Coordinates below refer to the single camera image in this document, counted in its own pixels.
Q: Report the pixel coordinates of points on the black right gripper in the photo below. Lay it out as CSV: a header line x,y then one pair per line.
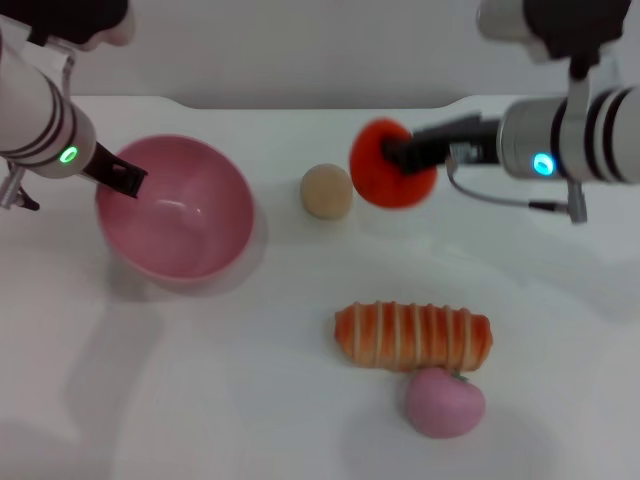
x,y
465,142

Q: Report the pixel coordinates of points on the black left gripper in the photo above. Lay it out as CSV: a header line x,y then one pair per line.
x,y
102,165

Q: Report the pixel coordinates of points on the orange toy fruit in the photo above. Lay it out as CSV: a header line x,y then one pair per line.
x,y
390,182

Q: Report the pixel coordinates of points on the pink plastic bowl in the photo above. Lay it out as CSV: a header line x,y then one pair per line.
x,y
180,220

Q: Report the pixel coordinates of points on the beige toy ball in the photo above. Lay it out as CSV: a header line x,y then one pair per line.
x,y
326,192

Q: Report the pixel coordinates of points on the orange striped toy bread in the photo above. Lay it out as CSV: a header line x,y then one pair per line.
x,y
415,337

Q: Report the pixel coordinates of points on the pink toy peach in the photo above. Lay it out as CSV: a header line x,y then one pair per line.
x,y
445,405

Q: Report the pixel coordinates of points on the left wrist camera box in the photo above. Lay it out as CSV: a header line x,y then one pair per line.
x,y
80,17

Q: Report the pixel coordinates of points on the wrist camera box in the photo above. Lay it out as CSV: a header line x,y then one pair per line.
x,y
555,22
80,17

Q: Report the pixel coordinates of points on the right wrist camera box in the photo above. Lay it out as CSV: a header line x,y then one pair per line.
x,y
555,22

